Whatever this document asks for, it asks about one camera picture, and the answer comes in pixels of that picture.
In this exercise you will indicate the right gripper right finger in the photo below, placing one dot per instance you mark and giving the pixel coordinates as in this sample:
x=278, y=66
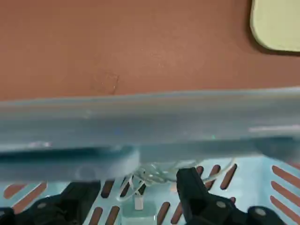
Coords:
x=199, y=206

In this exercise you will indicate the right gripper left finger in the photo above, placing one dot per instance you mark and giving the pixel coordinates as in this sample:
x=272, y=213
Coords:
x=58, y=208

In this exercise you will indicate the blue plastic basket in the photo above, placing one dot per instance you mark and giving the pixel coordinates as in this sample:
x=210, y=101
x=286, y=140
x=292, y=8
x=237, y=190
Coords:
x=150, y=122

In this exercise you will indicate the green tray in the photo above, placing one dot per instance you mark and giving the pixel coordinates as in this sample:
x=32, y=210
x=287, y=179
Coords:
x=276, y=23

